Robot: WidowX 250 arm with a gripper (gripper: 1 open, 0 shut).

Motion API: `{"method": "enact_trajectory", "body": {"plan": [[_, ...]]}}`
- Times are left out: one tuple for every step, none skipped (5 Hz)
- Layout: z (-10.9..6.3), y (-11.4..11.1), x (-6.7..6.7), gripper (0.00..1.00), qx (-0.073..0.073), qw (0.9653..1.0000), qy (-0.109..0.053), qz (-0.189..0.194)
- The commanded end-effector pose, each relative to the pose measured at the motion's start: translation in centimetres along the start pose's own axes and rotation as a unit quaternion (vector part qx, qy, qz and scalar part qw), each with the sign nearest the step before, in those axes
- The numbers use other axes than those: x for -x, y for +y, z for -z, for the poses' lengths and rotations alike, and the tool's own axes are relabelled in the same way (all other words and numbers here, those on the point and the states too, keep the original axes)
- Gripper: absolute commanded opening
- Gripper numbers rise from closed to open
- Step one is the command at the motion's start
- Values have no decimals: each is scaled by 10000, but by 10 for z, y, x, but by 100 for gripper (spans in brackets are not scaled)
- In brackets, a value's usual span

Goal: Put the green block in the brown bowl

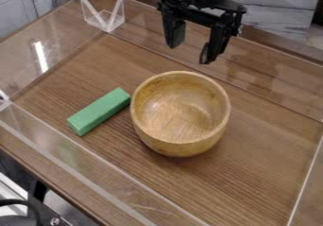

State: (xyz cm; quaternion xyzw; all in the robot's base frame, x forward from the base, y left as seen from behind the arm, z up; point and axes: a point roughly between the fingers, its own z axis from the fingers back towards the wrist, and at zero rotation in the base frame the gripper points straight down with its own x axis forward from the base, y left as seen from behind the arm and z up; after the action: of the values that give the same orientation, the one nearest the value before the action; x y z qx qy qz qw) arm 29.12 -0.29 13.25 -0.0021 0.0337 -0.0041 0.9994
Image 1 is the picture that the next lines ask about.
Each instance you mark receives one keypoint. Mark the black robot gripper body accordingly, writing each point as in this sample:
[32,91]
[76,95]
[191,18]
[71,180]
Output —
[203,12]

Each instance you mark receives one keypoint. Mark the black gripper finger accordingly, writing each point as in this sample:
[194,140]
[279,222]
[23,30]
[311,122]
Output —
[174,31]
[215,46]

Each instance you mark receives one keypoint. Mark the brown wooden bowl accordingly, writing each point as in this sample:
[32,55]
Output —
[180,111]

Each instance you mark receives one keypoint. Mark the green rectangular block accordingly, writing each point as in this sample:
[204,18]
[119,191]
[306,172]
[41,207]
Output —
[92,115]

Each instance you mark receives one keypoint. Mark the clear acrylic corner bracket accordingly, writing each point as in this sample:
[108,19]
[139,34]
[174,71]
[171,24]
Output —
[104,20]

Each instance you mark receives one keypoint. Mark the clear acrylic tray wall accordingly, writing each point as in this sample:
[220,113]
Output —
[109,195]

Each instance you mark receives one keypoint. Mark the black table leg bracket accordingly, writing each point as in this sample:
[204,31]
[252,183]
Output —
[49,218]

